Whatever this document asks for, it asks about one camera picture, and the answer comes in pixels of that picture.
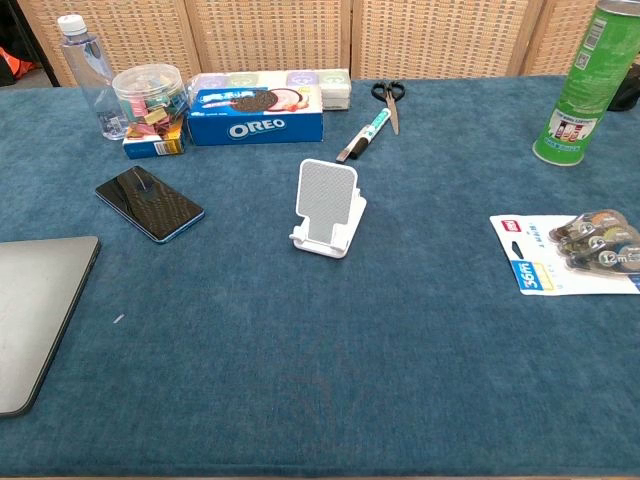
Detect blue Oreo cookie box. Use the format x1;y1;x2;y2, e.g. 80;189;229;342
186;84;325;147

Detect blue table cloth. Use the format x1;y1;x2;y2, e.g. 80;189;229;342
0;74;640;479

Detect correction tape blister pack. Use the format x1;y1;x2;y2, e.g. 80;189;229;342
488;209;640;297

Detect white pastel tissue pack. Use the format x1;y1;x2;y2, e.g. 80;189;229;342
188;68;353;112

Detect woven rattan folding screen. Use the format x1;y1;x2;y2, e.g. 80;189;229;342
15;0;615;87

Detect clear plastic water bottle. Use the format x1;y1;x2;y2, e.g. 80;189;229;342
56;14;129;142

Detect black smartphone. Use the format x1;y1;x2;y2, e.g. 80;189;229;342
94;165;206;245

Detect orange black object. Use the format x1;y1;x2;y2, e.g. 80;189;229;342
0;45;37;87

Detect clear jar of binder clips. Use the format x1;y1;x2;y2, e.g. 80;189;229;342
111;63;187;141

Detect black handled scissors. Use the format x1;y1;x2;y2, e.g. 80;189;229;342
370;80;406;136

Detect green chips can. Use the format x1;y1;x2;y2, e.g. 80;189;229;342
531;0;640;167

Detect black object behind can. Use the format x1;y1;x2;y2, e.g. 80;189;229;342
606;64;640;113

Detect grey closed laptop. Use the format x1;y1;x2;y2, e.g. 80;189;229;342
0;235;101;419

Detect white green marker pen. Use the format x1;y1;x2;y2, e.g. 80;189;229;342
348;107;392;161

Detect white phone stand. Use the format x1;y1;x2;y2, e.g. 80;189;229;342
288;158;368;261

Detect small blue yellow box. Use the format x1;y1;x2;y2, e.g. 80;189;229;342
121;123;188;161

